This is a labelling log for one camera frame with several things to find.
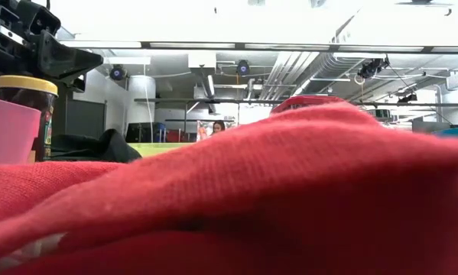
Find red crate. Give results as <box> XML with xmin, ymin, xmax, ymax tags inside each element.
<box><xmin>165</xmin><ymin>129</ymin><xmax>193</xmax><ymax>144</ymax></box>

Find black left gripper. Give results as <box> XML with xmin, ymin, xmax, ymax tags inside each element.
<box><xmin>0</xmin><ymin>0</ymin><xmax>105</xmax><ymax>93</ymax></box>

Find blue-lens ceiling camera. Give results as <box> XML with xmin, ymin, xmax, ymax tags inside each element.
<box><xmin>235</xmin><ymin>60</ymin><xmax>251</xmax><ymax>76</ymax></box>
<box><xmin>109</xmin><ymin>64</ymin><xmax>127</xmax><ymax>82</ymax></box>

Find hanging black camera rig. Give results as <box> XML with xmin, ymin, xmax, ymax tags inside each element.
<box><xmin>356</xmin><ymin>56</ymin><xmax>391</xmax><ymax>80</ymax></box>

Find grey box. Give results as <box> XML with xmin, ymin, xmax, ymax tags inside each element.
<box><xmin>411</xmin><ymin>120</ymin><xmax>452</xmax><ymax>134</ymax></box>

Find black horizontal rail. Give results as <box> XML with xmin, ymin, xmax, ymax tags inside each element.
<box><xmin>134</xmin><ymin>97</ymin><xmax>458</xmax><ymax>108</ymax></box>

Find silver ceiling ducts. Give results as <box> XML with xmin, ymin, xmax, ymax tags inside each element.
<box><xmin>257</xmin><ymin>51</ymin><xmax>362</xmax><ymax>101</ymax></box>

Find overhead LED light bar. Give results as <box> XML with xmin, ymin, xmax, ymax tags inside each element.
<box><xmin>58</xmin><ymin>40</ymin><xmax>458</xmax><ymax>54</ymax></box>

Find yellow-green mat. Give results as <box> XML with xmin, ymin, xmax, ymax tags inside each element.
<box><xmin>127</xmin><ymin>141</ymin><xmax>196</xmax><ymax>158</ymax></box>

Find person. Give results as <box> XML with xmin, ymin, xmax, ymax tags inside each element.
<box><xmin>212</xmin><ymin>119</ymin><xmax>226</xmax><ymax>137</ymax></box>

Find white ceiling unit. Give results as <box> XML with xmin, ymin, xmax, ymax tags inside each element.
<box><xmin>187</xmin><ymin>51</ymin><xmax>217</xmax><ymax>70</ymax></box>

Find black crumpled cloth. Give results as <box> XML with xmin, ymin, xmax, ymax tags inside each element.
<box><xmin>44</xmin><ymin>128</ymin><xmax>142</xmax><ymax>163</ymax></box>

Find colourful printed banner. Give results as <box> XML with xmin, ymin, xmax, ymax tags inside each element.
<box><xmin>196</xmin><ymin>120</ymin><xmax>214</xmax><ymax>141</ymax></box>

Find small black ceiling device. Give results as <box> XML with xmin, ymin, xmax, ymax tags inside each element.
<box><xmin>397</xmin><ymin>92</ymin><xmax>418</xmax><ymax>104</ymax></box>

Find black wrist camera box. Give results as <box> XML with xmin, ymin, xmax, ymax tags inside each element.
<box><xmin>16</xmin><ymin>0</ymin><xmax>62</xmax><ymax>37</ymax></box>

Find pink plastic container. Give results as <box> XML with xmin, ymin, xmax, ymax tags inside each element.
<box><xmin>0</xmin><ymin>95</ymin><xmax>42</xmax><ymax>166</ymax></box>

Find large red knit cloth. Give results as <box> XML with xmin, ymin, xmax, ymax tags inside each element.
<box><xmin>0</xmin><ymin>100</ymin><xmax>458</xmax><ymax>275</ymax></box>

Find black equipment case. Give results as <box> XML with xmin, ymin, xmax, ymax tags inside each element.
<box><xmin>125</xmin><ymin>121</ymin><xmax>167</xmax><ymax>144</ymax></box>

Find dark spice jar yellow lid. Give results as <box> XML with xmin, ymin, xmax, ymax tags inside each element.
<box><xmin>0</xmin><ymin>74</ymin><xmax>60</xmax><ymax>162</ymax></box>

